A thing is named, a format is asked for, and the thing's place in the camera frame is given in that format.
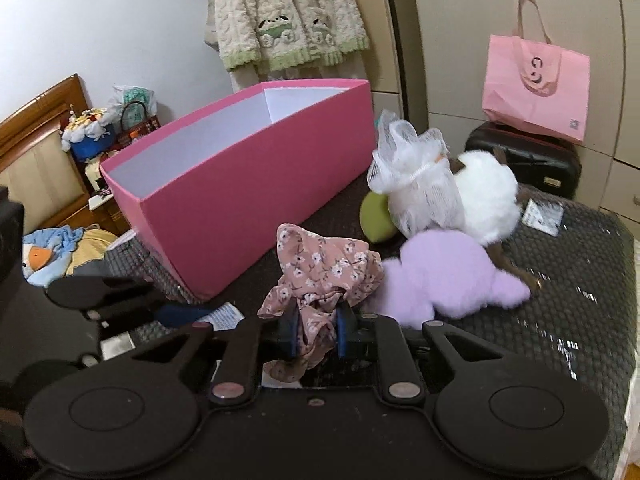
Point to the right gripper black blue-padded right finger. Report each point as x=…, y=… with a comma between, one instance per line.
x=398, y=380

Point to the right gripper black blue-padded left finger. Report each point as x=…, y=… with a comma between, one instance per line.
x=240, y=377

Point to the pink floral scrunchie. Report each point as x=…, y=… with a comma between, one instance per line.
x=318, y=273

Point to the green round soft object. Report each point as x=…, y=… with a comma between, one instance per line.
x=374, y=218

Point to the blue duck plush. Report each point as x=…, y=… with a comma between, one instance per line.
x=47, y=253

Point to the small white wipes pack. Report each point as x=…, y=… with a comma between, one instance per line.
x=220, y=329

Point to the purple plush toy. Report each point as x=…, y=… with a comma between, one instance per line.
x=441, y=272

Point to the pink cardboard box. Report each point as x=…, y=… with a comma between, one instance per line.
x=207, y=192

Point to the wooden headboard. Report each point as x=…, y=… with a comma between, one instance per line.
x=42, y=177

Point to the white mesh bath pouf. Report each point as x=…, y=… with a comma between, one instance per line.
x=413, y=171

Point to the white brown plush toy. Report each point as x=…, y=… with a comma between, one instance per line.
x=492, y=203

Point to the blue flower bouquet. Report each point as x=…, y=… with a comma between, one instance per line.
x=90, y=133

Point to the small clear plastic packet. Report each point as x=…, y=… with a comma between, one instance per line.
x=543, y=216

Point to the black suitcase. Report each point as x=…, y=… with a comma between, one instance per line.
x=551, y=165

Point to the pink paper tote bag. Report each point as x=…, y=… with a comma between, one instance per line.
x=536, y=87

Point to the cream green knit cardigan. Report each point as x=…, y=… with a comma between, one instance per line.
x=261, y=40

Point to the beige wardrobe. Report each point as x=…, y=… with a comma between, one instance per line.
x=443, y=51

